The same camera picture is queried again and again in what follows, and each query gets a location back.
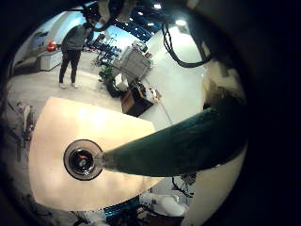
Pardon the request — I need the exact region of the person in dark clothes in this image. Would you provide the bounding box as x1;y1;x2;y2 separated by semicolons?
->
57;18;96;90

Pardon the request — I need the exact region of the green potted plant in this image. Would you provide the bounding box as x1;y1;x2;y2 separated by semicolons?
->
98;61;117;83

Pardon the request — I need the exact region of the red ball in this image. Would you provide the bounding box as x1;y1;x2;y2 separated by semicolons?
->
45;40;58;53

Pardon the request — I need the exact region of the black looped cable bundle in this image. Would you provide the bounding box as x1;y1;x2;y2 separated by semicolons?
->
160;21;214;70

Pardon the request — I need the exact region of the white cabinet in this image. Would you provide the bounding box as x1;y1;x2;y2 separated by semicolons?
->
39;50;64;73

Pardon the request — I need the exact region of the clear glass vase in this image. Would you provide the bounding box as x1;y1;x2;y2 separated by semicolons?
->
62;138;105;182

